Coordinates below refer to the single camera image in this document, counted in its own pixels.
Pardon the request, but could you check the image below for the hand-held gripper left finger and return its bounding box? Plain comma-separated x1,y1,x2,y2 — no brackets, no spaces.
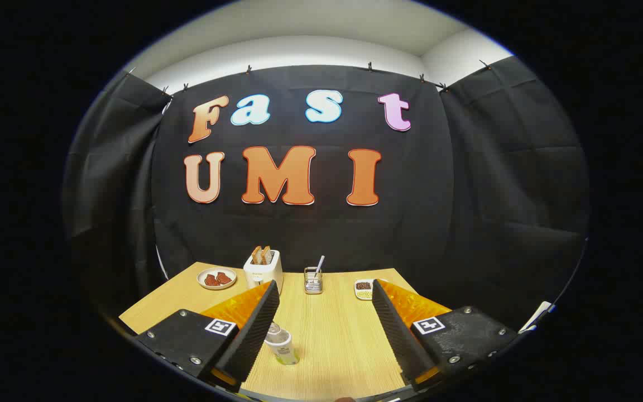
135,280,281,391

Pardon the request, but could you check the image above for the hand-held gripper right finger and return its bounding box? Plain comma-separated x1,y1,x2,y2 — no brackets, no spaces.
372,278,519,391

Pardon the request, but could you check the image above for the clear plastic juice bottle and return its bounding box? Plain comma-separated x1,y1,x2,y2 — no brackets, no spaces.
264,322,300,366

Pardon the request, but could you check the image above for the white toaster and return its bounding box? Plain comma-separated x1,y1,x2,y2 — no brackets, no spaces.
243,250,284,295

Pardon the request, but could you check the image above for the wooden table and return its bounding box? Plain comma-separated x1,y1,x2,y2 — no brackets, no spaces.
119,261,453,401

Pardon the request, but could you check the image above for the round white plate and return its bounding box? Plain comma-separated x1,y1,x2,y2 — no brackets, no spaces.
196,267,238,290

